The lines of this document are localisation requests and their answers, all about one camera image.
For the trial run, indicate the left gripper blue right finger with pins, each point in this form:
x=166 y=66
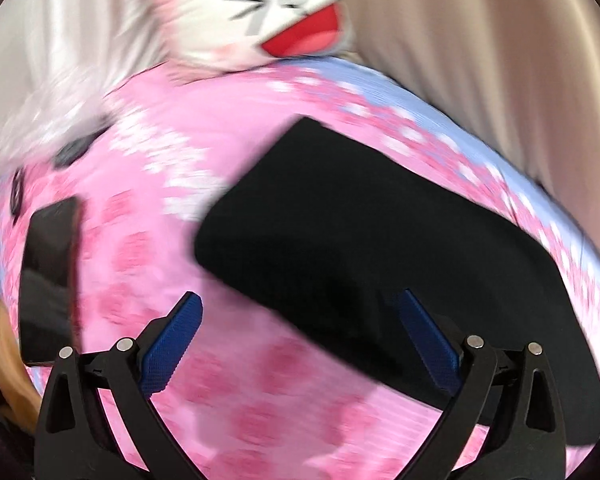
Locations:
x=526 y=438

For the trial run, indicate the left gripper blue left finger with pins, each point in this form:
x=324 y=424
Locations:
x=74 y=439

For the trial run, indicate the pink floral bed sheet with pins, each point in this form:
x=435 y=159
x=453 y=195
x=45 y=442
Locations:
x=252 y=399

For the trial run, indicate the white cartoon face pillow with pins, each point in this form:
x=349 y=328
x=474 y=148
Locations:
x=209 y=38

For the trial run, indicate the black smartphone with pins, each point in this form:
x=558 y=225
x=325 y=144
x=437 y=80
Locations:
x=47 y=288

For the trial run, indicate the beige quilt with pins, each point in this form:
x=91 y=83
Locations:
x=522 y=75

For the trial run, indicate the black pants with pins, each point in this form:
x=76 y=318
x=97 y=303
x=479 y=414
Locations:
x=328 y=233

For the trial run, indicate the small dark grey remote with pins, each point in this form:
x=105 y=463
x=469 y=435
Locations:
x=76 y=149

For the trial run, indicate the silver satin curtain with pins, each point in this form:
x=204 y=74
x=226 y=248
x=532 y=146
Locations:
x=58 y=61

